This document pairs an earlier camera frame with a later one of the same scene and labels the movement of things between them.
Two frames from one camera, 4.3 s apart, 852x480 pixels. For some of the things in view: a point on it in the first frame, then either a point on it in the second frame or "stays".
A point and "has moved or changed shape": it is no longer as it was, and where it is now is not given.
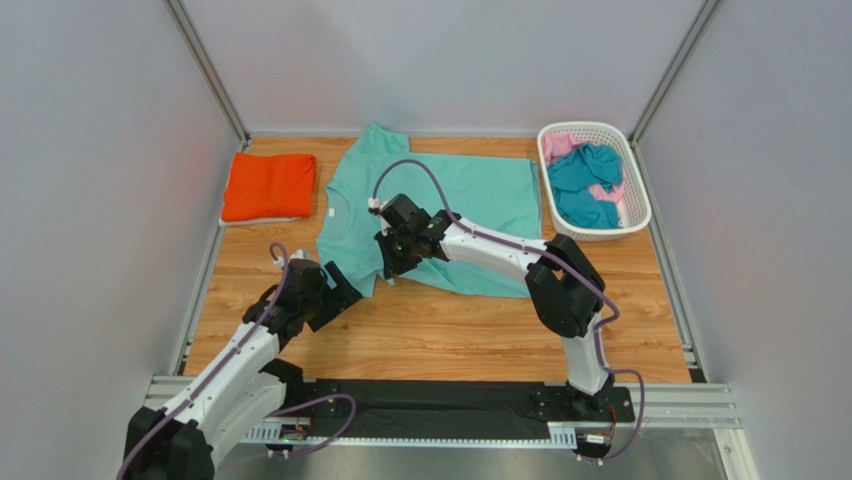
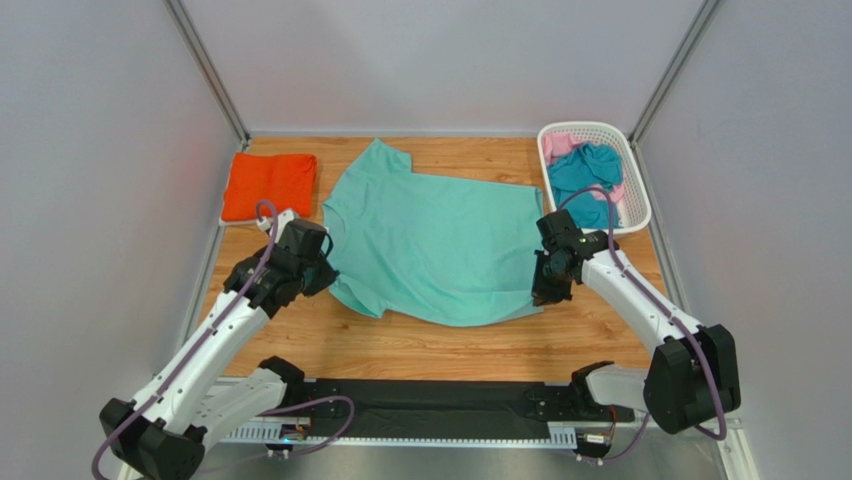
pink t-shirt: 558,143 stays
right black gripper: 396,252 → 552,278
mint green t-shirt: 495,194 has moved or changed shape
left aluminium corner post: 190,35 stays
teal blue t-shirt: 573,174 stays
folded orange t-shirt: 268,187 stays
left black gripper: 345,295 → 328,274
